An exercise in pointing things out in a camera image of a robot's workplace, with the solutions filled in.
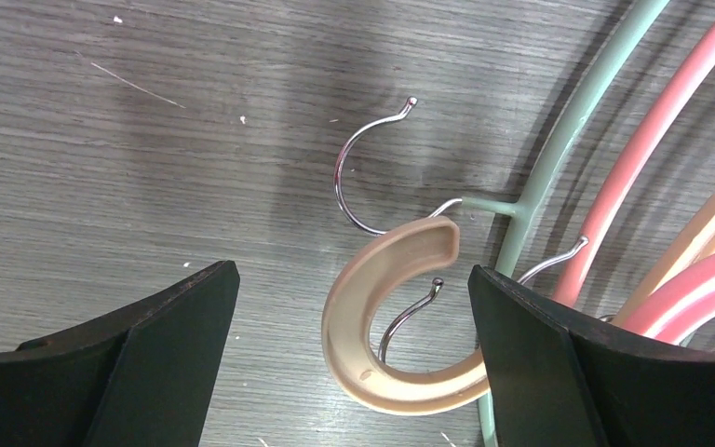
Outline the thick pink plastic hanger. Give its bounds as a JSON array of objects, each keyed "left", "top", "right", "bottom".
[{"left": 614, "top": 254, "right": 715, "bottom": 345}]

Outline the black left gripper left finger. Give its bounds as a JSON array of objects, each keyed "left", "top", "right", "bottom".
[{"left": 0, "top": 261, "right": 240, "bottom": 446}]

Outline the green wire hanger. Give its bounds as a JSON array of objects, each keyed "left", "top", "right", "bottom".
[{"left": 333, "top": 0, "right": 670, "bottom": 446}]

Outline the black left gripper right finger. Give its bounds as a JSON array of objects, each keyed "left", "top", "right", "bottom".
[{"left": 468, "top": 266, "right": 715, "bottom": 446}]

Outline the beige plastic hanger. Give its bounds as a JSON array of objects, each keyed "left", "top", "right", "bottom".
[{"left": 320, "top": 154, "right": 715, "bottom": 416}]

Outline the thin pink wire hanger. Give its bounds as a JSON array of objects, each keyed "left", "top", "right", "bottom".
[{"left": 519, "top": 21, "right": 715, "bottom": 313}]

